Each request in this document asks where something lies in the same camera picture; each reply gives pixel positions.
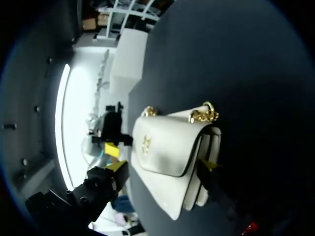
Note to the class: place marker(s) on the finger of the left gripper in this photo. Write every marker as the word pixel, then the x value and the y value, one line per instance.
pixel 112 149

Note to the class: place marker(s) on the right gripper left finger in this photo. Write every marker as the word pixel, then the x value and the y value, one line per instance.
pixel 98 186

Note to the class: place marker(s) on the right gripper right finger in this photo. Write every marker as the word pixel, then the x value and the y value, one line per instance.
pixel 209 179

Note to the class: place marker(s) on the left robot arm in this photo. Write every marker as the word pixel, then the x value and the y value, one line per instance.
pixel 92 147

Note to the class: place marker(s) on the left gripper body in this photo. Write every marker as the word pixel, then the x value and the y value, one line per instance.
pixel 112 126

